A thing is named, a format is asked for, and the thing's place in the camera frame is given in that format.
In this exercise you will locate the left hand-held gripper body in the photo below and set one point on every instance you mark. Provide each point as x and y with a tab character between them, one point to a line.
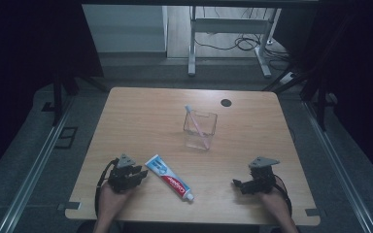
119	179

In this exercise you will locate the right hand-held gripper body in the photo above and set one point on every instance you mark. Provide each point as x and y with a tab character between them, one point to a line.
262	179

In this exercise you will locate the clear plastic cup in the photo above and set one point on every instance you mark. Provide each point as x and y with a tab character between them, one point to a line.
207	131

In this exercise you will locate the pink toothbrush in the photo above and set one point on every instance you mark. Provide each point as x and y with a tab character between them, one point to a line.
196	126

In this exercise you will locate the person's left hand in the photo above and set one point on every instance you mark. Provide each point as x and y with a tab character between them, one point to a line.
111	204

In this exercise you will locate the person's right hand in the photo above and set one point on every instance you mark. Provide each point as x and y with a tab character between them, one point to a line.
275	202

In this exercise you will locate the blue red toothpaste tube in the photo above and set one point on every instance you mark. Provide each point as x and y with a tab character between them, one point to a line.
170	178

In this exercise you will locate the black round table grommet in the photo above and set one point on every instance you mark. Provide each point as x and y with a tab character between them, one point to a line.
226	103

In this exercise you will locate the black metal stand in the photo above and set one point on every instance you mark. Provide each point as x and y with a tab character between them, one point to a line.
320	103
57	100

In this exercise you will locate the white panel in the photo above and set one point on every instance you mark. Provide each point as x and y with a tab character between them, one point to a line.
124	29

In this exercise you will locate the dark curtain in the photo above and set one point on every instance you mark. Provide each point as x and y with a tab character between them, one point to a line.
362	81
19	64

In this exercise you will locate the aluminium floor rail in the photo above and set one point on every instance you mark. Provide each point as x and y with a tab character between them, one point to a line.
34	171
336	168

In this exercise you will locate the white desk frame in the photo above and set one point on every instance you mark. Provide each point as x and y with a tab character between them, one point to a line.
230	26

